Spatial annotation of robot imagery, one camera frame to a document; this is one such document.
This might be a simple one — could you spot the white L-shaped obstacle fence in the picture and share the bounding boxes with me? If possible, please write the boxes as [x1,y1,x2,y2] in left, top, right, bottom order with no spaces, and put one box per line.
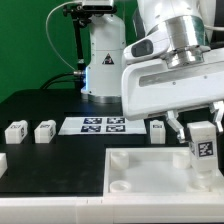
[0,195,224,224]

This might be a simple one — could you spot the white cable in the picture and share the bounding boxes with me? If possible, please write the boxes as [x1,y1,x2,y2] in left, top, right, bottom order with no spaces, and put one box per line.
[45,0,83,72]

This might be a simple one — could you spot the white sheet with fiducial tags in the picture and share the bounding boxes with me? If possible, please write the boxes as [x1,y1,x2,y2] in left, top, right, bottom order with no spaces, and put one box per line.
[59,117,146,135]

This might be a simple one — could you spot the white square tabletop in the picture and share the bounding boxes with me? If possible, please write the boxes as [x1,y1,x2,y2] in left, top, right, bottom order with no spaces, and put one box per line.
[103,147,224,196]

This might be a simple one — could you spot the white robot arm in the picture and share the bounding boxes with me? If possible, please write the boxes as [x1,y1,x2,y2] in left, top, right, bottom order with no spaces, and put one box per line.
[82,0,224,142]

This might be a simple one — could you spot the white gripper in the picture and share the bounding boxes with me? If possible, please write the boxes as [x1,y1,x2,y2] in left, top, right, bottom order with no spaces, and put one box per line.
[121,41,224,143]

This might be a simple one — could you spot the black cables at base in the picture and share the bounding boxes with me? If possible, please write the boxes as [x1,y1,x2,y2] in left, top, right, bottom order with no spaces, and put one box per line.
[40,73,84,90]

